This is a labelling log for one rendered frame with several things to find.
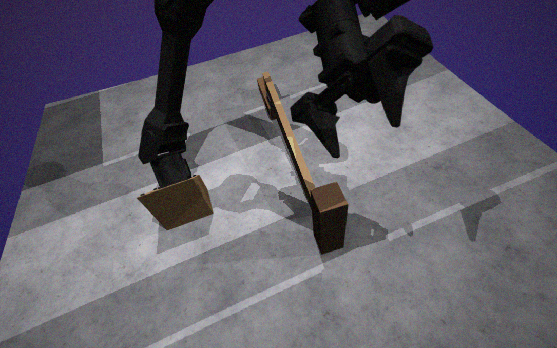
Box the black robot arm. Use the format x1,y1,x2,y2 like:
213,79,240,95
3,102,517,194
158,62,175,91
138,0,410,189

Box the long wooden rail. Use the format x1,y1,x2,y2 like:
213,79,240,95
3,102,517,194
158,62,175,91
263,72,315,209

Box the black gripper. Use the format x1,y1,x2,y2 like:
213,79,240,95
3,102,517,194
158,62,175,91
290,15,433,158

